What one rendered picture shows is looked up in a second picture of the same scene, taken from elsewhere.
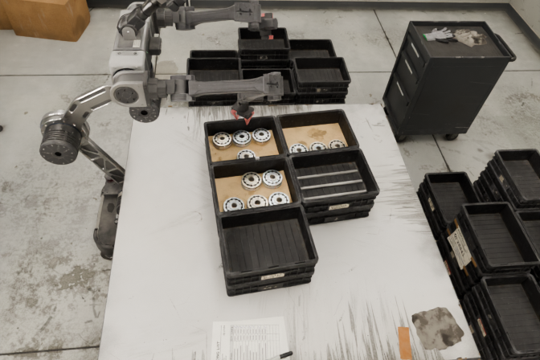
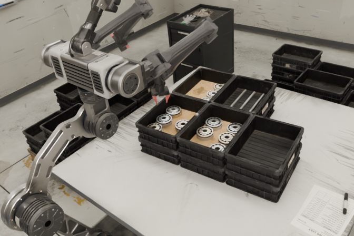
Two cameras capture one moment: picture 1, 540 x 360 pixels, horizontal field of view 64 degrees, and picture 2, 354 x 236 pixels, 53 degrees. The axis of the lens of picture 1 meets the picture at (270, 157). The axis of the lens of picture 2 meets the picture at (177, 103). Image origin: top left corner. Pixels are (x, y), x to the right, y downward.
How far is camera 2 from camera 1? 128 cm
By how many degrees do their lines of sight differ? 32
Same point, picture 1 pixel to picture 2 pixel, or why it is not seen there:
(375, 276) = (317, 129)
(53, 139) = (38, 209)
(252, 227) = (242, 152)
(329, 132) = (205, 86)
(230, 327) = (302, 216)
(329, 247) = not seen: hidden behind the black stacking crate
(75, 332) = not seen: outside the picture
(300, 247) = (278, 139)
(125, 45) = (91, 57)
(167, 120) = (87, 158)
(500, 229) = (316, 84)
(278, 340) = (331, 196)
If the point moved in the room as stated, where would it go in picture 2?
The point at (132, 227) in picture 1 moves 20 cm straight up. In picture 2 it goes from (159, 229) to (155, 202)
